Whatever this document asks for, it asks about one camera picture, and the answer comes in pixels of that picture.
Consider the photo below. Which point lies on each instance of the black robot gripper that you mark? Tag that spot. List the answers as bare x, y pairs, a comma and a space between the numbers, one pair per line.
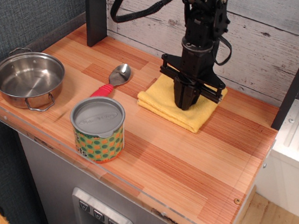
193, 75

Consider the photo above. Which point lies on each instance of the yellow cloth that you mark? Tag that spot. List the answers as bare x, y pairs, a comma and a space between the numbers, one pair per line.
159, 98

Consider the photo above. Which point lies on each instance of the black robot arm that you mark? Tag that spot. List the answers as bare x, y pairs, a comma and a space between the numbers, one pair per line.
205, 22

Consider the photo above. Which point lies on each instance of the green orange dotted can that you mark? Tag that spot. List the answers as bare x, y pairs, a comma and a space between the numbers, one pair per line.
98, 124

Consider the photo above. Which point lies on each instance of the grey toy fridge cabinet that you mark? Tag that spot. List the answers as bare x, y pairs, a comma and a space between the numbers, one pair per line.
71, 196

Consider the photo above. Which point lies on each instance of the silver dispenser panel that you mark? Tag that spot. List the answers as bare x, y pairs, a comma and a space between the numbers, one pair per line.
89, 210

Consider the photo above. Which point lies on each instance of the stainless steel pot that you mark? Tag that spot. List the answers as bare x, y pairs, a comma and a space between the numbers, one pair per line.
31, 80

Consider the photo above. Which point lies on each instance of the metal spatula with red handle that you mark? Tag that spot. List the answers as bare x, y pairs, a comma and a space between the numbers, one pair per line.
119, 76

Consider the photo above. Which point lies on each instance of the dark left vertical post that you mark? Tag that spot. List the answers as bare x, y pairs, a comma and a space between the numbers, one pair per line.
96, 21

